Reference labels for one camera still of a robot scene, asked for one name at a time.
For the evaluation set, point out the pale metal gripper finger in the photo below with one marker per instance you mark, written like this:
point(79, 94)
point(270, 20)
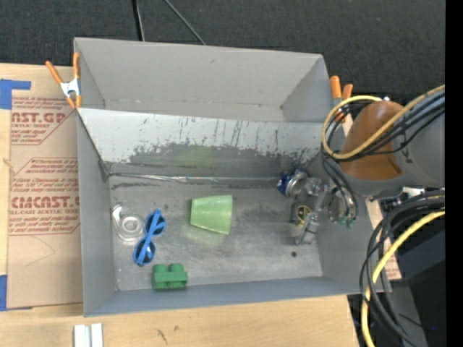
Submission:
point(310, 230)
point(301, 213)

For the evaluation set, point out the grey metal bin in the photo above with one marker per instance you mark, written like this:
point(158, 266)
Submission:
point(217, 262)

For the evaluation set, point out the blue sunglasses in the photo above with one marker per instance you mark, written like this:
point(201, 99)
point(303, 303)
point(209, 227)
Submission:
point(155, 223)

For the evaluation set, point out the pale green plastic cup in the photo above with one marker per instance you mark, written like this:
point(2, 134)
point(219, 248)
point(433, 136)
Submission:
point(212, 213)

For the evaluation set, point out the green toy brick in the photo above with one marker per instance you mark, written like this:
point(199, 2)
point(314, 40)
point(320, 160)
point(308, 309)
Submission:
point(169, 277)

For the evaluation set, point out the brown cardboard board, red print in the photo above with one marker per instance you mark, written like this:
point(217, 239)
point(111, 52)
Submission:
point(43, 179)

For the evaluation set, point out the clear glass tape dispenser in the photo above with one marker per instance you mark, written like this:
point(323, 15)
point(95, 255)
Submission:
point(129, 226)

